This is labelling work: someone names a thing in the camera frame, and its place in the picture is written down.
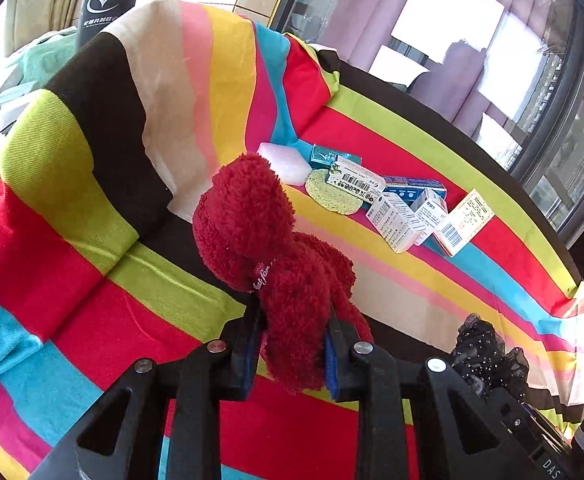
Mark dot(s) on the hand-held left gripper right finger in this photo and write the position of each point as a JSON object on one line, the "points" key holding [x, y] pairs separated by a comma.
{"points": [[333, 365]]}

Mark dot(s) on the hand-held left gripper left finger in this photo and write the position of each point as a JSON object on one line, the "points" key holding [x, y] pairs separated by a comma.
{"points": [[244, 360]]}

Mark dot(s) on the black lace scrunchie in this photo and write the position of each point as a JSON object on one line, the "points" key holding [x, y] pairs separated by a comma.
{"points": [[486, 350]]}

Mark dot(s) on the red plush toy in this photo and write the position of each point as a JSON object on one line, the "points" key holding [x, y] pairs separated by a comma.
{"points": [[252, 225]]}

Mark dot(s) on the long blue toothpaste box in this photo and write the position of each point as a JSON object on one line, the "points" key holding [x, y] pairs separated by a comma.
{"points": [[421, 187]]}

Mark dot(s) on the teal toothpaste box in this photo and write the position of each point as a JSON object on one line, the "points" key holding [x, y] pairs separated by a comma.
{"points": [[324, 156]]}

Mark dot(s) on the striped colourful tablecloth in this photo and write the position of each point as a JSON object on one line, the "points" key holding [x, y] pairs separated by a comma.
{"points": [[97, 310]]}

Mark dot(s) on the white medicine box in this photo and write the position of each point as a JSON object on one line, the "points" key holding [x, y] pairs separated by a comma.
{"points": [[394, 220]]}

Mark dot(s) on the green round sponge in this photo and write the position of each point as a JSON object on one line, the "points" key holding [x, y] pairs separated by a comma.
{"points": [[322, 192]]}

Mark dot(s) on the small white blue-print box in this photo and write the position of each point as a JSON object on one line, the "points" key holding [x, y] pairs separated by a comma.
{"points": [[429, 212]]}

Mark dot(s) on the white green-print box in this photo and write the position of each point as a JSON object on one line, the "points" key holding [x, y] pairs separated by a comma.
{"points": [[354, 180]]}

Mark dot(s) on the yellow-bordered medicine box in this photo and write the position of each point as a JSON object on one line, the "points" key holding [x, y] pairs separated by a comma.
{"points": [[464, 220]]}

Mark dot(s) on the white foam block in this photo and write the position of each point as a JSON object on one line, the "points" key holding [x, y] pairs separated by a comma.
{"points": [[284, 162]]}

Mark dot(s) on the purple curtain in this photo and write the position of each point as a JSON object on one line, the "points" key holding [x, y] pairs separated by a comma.
{"points": [[366, 0], [466, 90]]}

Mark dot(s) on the white plastic case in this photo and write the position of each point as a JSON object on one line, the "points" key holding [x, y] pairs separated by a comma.
{"points": [[14, 112]]}

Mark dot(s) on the teal cloth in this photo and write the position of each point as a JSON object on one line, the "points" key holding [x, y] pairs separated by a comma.
{"points": [[37, 60]]}

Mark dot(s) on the black bottle white logo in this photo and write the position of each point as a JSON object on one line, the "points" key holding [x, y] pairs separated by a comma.
{"points": [[104, 0]]}

